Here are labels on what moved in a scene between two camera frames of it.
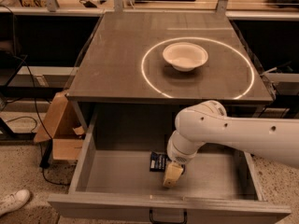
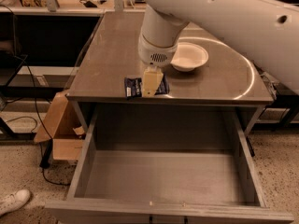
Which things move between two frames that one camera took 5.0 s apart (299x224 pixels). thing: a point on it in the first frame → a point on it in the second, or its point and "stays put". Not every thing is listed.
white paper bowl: [184, 56] stays put
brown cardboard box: [60, 126] stays put
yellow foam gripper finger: [173, 173] → [151, 80]
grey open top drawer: [113, 183] stays put
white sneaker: [13, 201] stays put
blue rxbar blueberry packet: [158, 161] → [134, 87]
